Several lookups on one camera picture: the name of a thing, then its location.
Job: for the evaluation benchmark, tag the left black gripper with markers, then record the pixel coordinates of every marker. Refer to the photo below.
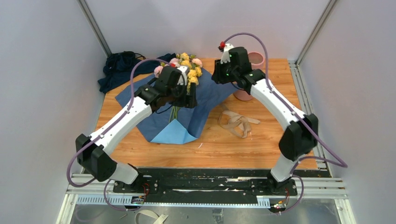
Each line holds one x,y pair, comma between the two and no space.
187,101

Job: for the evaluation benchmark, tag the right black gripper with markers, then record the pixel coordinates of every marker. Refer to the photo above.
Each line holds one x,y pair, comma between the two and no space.
216,76

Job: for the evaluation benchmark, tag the flower bouquet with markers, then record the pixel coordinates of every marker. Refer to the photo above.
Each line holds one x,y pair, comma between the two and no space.
190,68

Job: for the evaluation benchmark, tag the blue wrapping paper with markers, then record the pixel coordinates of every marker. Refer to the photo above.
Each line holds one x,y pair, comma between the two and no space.
189,123

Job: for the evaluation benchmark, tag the tan ribbon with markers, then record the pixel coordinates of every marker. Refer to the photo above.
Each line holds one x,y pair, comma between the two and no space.
237,124

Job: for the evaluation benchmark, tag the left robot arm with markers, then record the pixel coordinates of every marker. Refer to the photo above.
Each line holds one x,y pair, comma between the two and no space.
93,151

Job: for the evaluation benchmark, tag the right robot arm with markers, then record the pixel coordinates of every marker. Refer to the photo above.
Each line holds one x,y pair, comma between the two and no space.
299,128

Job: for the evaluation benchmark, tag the dark navy cloth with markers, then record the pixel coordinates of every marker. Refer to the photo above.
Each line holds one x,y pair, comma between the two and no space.
118,68

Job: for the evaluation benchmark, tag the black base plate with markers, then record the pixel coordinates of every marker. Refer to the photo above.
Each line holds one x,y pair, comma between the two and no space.
205,185

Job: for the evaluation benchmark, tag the aluminium rail frame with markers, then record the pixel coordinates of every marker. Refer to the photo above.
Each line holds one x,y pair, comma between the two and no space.
307,188

